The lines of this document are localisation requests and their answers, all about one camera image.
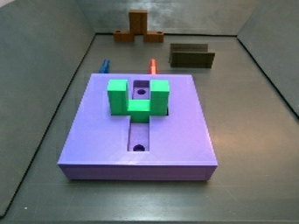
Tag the purple base board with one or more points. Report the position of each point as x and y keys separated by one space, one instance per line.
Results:
x=168 y=149

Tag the green U-shaped block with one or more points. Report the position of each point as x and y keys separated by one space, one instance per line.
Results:
x=139 y=108

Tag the brown T-shaped block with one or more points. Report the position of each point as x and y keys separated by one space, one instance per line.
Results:
x=137 y=28

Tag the red peg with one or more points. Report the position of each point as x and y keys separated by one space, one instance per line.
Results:
x=152 y=66

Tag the blue peg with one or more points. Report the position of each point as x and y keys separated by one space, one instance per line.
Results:
x=104 y=68

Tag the black angle bracket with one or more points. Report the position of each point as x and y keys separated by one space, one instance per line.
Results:
x=191 y=55

